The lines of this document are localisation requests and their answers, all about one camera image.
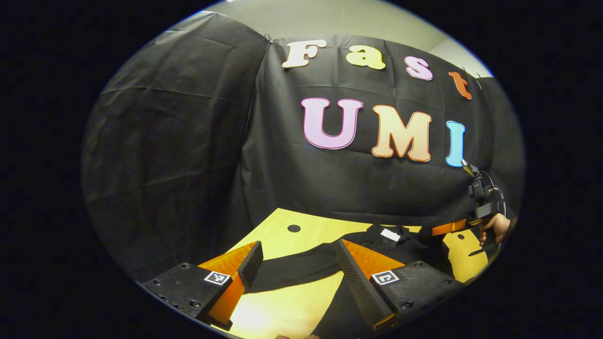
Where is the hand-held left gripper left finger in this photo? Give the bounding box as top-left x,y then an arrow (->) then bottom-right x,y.
140,241 -> 264,330

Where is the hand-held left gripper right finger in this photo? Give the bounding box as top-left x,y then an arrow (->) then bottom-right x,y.
336,239 -> 464,330

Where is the black button shirt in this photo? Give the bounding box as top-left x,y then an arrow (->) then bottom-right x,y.
245,224 -> 455,339

